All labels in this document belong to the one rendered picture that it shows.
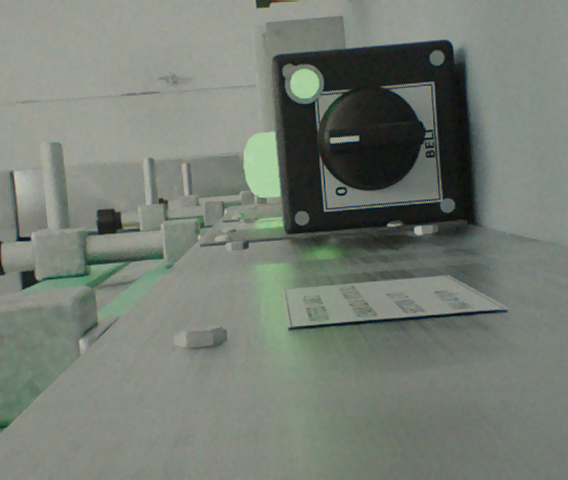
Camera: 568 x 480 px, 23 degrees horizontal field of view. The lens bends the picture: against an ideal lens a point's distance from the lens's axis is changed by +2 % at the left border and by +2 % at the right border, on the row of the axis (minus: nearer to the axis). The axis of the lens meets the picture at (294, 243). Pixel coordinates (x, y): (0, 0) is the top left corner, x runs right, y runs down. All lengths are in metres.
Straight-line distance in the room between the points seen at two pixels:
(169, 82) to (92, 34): 0.32
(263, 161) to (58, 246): 0.20
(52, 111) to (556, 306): 4.77
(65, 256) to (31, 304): 0.46
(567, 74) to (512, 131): 0.09
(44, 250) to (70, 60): 4.27
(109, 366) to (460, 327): 0.06
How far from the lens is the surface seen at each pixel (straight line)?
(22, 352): 0.27
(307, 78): 0.59
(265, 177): 0.89
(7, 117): 5.02
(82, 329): 0.27
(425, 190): 0.60
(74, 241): 0.74
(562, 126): 0.43
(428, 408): 0.16
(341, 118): 0.57
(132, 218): 1.34
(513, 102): 0.50
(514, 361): 0.19
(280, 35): 1.38
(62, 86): 4.99
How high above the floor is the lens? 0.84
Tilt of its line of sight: 1 degrees down
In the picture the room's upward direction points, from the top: 95 degrees counter-clockwise
